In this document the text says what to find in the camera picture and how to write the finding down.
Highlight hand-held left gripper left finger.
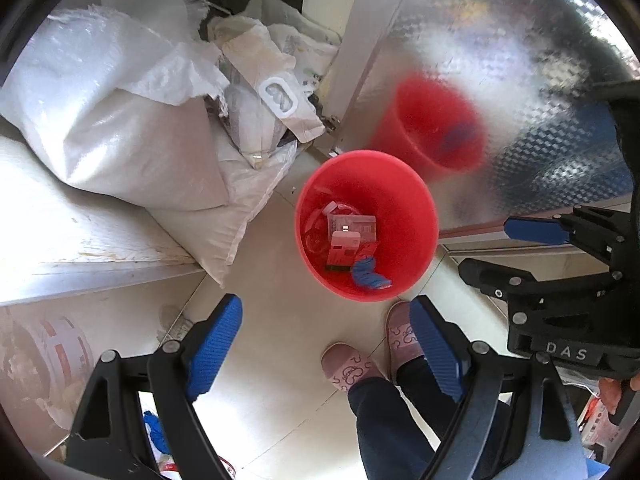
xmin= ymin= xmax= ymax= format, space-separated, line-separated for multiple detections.
xmin=65 ymin=294 xmax=244 ymax=480

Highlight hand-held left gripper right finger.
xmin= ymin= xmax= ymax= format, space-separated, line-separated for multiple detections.
xmin=409 ymin=295 xmax=588 ymax=480

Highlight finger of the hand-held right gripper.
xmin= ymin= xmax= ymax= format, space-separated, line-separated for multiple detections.
xmin=457 ymin=257 xmax=613 ymax=311
xmin=504 ymin=205 xmax=640 ymax=273

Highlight blue wrapper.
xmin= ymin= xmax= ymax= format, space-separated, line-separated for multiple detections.
xmin=350 ymin=256 xmax=393 ymax=291

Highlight red plastic bucket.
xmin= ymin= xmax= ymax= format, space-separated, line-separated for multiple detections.
xmin=294 ymin=150 xmax=441 ymax=303

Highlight pale pink box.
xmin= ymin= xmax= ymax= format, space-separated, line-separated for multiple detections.
xmin=327 ymin=214 xmax=377 ymax=243

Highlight pink white carton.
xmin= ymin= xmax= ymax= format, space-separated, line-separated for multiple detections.
xmin=327 ymin=230 xmax=362 ymax=273

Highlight clear plastic wrapper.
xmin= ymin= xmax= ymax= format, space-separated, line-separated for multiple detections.
xmin=305 ymin=209 xmax=332 ymax=257

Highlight person's right hand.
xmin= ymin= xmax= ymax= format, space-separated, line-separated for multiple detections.
xmin=598 ymin=375 xmax=640 ymax=410

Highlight person's right leg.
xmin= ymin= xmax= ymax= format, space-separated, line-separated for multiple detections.
xmin=395 ymin=357 xmax=511 ymax=480

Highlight person's leg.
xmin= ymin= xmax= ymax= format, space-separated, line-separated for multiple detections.
xmin=395 ymin=357 xmax=511 ymax=480
xmin=347 ymin=377 xmax=443 ymax=480

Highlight pink patterned slipper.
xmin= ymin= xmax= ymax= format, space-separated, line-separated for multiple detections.
xmin=385 ymin=301 xmax=426 ymax=386
xmin=321 ymin=342 xmax=386 ymax=395

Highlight person's left leg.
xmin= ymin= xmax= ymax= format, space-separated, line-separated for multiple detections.
xmin=347 ymin=377 xmax=443 ymax=480

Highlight red white carton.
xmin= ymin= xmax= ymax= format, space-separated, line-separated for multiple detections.
xmin=577 ymin=392 xmax=626 ymax=456

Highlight blue crumpled glove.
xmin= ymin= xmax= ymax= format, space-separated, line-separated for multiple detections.
xmin=144 ymin=410 xmax=174 ymax=456

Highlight blue cloth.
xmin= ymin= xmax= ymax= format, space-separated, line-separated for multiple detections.
xmin=585 ymin=460 xmax=617 ymax=480

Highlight white red striped container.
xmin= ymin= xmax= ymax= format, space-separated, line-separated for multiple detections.
xmin=0 ymin=310 xmax=96 ymax=441

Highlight white cabinet base board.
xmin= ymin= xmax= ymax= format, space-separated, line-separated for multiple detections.
xmin=0 ymin=125 xmax=208 ymax=306

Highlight embossed metal cabinet door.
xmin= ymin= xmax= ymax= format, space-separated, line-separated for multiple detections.
xmin=345 ymin=0 xmax=640 ymax=241

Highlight large white woven sack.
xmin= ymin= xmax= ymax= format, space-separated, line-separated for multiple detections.
xmin=0 ymin=0 xmax=236 ymax=211

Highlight white printed bag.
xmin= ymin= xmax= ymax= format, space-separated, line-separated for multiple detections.
xmin=245 ymin=0 xmax=343 ymax=101

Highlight beige crumpled paper bag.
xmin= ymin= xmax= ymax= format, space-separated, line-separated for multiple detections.
xmin=207 ymin=15 xmax=326 ymax=143

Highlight white cabinet door post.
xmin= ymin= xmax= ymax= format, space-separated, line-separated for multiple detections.
xmin=300 ymin=0 xmax=428 ymax=158

